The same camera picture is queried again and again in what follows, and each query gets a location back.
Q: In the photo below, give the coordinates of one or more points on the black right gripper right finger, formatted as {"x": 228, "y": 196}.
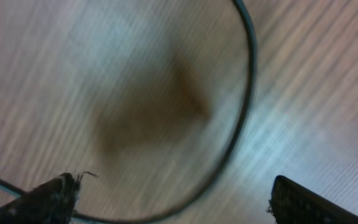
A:
{"x": 291, "y": 203}

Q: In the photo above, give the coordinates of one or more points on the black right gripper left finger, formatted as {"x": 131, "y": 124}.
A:
{"x": 50, "y": 203}

